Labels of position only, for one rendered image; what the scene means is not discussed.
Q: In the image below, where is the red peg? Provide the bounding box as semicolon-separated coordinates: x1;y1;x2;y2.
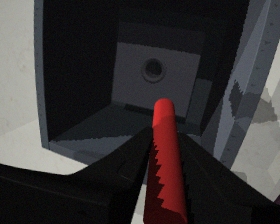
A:
143;99;188;224

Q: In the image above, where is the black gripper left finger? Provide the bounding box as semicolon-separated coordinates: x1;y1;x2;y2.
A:
0;127;153;224

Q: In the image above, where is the grey square plate with hole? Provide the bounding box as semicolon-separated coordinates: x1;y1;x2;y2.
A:
112;22;205;117

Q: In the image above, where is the dark grey open box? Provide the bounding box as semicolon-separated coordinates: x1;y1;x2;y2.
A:
34;0;280;169

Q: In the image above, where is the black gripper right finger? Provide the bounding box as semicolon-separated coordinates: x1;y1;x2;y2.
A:
179;132;280;224

